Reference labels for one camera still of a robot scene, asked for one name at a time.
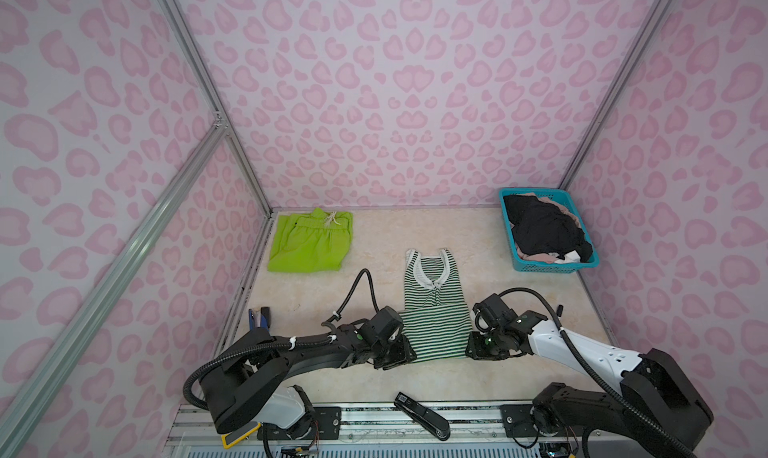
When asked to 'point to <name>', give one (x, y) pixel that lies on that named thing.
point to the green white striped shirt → (435, 318)
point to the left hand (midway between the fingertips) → (419, 363)
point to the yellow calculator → (232, 438)
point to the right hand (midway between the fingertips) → (469, 350)
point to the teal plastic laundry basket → (563, 198)
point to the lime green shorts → (310, 241)
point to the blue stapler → (265, 318)
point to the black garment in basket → (543, 228)
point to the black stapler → (430, 420)
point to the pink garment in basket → (545, 257)
